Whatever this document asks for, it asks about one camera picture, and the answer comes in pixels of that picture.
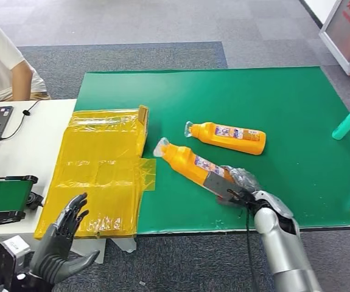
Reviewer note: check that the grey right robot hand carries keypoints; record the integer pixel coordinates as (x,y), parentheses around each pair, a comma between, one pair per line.
(245,183)

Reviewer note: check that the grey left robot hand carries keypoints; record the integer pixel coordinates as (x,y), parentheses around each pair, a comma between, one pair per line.
(50,258)

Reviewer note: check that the orange bottle with clear cap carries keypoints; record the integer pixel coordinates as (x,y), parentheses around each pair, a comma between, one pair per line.
(183,161)
(229,139)

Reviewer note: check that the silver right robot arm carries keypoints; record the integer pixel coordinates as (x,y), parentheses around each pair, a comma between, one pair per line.
(281,250)

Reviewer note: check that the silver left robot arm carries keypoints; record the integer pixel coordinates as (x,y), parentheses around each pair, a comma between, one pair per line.
(25,284)

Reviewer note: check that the small green belt conveyor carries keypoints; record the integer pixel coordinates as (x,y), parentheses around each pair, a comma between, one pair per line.
(7,195)

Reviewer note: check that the white table foot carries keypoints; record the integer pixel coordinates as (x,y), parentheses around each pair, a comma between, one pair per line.
(122,244)

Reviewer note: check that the yellow taped cardboard box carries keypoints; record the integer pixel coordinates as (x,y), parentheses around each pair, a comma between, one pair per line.
(98,173)

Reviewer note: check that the green table mat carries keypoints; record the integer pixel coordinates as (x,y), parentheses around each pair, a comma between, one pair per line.
(193,92)

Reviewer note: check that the red and white sign cabinet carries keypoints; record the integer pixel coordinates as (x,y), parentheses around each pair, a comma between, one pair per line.
(348,32)

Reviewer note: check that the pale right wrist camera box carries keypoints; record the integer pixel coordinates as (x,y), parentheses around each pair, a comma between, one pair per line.
(217,185)

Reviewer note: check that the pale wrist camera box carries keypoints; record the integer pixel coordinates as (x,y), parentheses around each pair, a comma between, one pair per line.
(10,258)
(217,185)

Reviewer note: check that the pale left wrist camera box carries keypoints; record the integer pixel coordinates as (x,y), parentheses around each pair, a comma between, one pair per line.
(10,258)

